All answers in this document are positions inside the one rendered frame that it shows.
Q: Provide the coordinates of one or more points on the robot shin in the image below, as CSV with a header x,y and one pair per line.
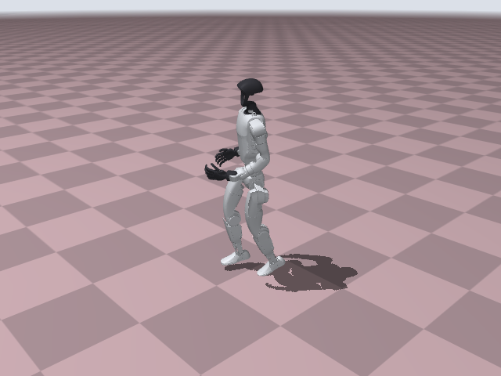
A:
x,y
264,243
235,235

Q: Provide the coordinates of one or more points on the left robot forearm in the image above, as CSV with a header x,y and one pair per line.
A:
x,y
253,167

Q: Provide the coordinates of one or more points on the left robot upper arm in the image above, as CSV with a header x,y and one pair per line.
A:
x,y
258,132

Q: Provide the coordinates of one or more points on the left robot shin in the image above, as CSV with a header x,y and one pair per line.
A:
x,y
264,243

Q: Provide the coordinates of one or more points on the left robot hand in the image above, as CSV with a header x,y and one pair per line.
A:
x,y
218,174

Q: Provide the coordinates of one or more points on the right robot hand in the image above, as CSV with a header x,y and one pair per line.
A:
x,y
227,154

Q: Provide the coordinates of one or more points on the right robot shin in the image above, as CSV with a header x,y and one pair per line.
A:
x,y
235,235

